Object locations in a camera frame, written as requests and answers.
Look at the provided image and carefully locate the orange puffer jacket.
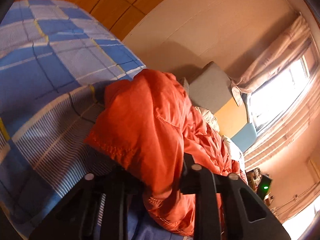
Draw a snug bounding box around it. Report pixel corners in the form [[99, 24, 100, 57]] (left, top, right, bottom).
[[85, 69, 244, 236]]

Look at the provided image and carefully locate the wooden side table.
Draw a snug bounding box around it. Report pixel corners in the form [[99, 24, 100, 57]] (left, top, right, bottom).
[[246, 168, 273, 206]]

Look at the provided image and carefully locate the white deer print pillow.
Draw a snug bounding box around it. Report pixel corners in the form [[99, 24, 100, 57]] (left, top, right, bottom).
[[222, 135, 245, 172]]

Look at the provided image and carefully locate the pink striped curtain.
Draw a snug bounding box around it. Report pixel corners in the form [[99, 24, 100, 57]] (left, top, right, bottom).
[[231, 15, 319, 171]]

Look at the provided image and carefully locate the grey yellow blue headboard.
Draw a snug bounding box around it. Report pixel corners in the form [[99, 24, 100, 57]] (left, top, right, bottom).
[[179, 62, 257, 152]]

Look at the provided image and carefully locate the blue plaid bed sheet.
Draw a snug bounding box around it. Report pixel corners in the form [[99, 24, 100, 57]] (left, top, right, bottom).
[[0, 0, 194, 240]]

